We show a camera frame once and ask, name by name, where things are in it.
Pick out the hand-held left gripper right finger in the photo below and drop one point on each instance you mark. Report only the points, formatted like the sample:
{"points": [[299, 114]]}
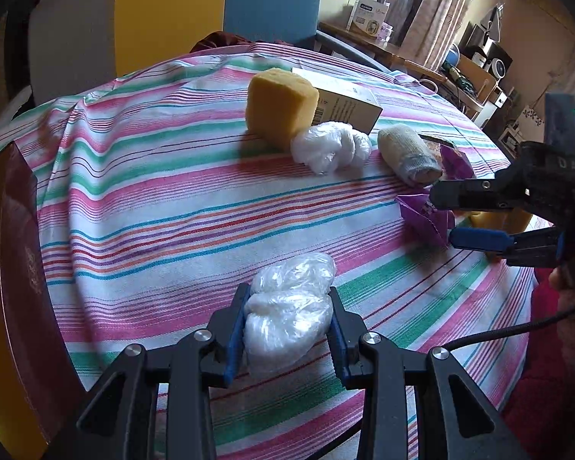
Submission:
{"points": [[338, 345]]}

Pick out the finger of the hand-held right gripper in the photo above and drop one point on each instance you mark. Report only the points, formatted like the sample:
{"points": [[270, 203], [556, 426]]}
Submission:
{"points": [[469, 196], [479, 238]]}

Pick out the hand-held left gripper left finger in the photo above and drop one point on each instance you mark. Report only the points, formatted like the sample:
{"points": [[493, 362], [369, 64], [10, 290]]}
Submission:
{"points": [[235, 345]]}

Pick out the purple wrapper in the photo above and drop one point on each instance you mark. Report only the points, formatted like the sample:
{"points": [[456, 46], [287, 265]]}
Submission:
{"points": [[455, 165], [424, 220]]}

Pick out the clear plastic bag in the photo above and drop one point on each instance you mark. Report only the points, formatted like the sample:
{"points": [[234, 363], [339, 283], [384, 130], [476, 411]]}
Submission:
{"points": [[328, 146], [287, 316]]}

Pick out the large yellow sponge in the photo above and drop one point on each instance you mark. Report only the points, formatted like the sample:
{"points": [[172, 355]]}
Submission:
{"points": [[278, 105]]}

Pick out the dark red gold-lined tin box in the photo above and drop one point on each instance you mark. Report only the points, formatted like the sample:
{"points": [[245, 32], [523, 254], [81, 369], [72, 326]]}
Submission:
{"points": [[33, 273]]}

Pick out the small yellow sponge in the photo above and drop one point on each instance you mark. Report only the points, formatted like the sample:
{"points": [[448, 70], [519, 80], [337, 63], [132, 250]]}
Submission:
{"points": [[500, 220]]}

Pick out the shelf unit with stereo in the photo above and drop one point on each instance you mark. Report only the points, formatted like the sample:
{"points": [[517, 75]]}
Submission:
{"points": [[484, 67]]}

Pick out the striped tablecloth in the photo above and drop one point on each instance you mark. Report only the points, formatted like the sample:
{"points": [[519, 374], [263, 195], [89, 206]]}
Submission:
{"points": [[172, 211]]}

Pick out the white and grey cardboard box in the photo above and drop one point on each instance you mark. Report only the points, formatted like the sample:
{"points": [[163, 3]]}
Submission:
{"points": [[350, 108]]}

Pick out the person's red clothing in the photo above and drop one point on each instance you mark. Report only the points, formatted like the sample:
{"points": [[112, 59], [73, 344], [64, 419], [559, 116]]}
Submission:
{"points": [[556, 378]]}

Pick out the pink patterned curtain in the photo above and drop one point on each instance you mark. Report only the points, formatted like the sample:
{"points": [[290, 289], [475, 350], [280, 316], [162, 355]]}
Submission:
{"points": [[445, 14]]}

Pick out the wooden side desk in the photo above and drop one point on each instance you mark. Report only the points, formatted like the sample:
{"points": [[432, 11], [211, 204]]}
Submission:
{"points": [[364, 40]]}

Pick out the white boxes on desk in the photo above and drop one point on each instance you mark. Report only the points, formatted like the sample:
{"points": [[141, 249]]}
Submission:
{"points": [[369, 14]]}

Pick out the dark red cloth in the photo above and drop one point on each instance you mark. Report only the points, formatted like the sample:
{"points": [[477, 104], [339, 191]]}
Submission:
{"points": [[218, 40]]}

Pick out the grey yellow blue sofa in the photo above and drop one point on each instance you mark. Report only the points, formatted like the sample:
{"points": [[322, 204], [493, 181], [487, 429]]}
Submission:
{"points": [[172, 9]]}

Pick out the black rolled mat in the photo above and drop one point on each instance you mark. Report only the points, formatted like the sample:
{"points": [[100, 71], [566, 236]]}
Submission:
{"points": [[19, 48]]}

